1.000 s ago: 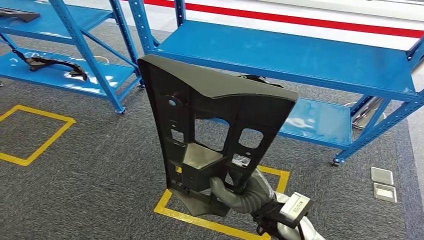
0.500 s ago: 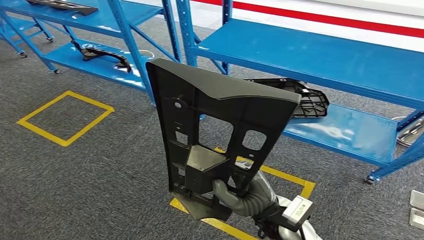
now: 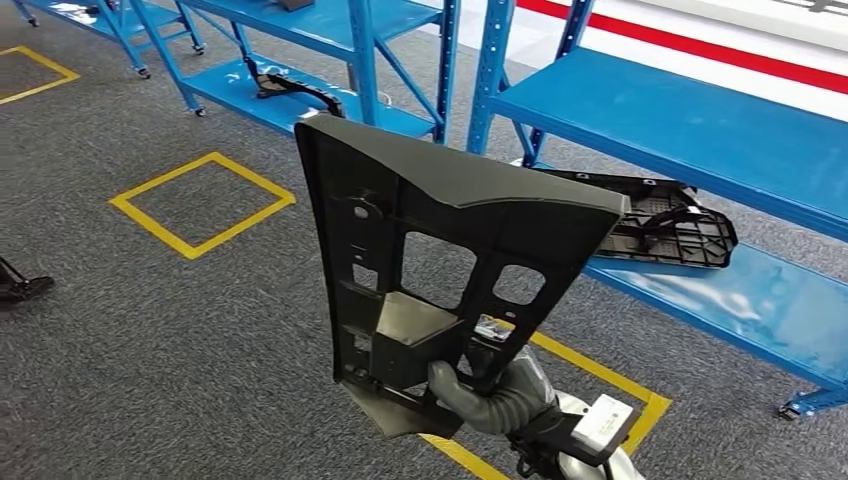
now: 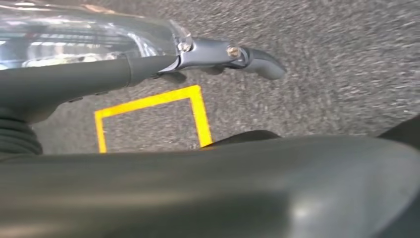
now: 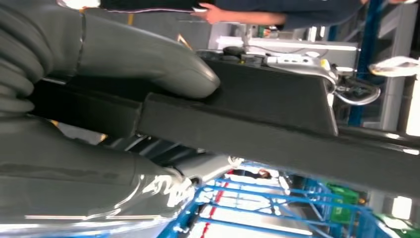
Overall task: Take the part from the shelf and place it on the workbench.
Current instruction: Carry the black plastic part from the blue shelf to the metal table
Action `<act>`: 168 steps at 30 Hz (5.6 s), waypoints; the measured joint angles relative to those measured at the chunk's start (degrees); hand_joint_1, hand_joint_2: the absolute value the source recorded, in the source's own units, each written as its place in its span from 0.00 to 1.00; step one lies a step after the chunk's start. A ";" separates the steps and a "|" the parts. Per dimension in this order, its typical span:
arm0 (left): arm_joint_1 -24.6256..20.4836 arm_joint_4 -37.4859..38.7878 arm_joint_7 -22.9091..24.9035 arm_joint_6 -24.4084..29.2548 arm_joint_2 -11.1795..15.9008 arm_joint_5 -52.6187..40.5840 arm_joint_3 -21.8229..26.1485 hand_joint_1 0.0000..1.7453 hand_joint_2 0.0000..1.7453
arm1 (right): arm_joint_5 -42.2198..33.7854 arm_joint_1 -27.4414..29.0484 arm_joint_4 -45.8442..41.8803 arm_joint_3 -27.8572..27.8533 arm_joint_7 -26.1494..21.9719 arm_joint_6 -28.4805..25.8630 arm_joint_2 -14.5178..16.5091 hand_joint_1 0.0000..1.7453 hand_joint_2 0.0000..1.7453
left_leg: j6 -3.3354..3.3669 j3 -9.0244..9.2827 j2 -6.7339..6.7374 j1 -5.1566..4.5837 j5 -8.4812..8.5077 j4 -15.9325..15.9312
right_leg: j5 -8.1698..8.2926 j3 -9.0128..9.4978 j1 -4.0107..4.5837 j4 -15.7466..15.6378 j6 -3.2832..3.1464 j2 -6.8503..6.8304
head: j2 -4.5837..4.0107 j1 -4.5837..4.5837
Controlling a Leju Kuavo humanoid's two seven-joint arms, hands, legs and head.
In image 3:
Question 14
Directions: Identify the blue metal shelf rack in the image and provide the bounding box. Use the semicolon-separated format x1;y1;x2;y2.
466;0;848;422
11;0;207;81
129;0;462;146

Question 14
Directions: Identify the black curved plastic part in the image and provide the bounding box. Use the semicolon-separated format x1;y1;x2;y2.
245;56;346;121

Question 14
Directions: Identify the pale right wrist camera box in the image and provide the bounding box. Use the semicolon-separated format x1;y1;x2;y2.
570;395;636;452

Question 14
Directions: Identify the black ribbed plastic part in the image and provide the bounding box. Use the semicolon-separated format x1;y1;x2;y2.
529;167;740;270

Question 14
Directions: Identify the black stand base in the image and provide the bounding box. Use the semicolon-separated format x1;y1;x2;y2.
0;254;56;311

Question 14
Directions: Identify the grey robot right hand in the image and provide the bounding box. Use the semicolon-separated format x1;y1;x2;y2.
427;317;561;437

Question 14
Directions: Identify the black plastic panel with cutouts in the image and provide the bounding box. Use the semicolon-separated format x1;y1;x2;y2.
294;113;632;442

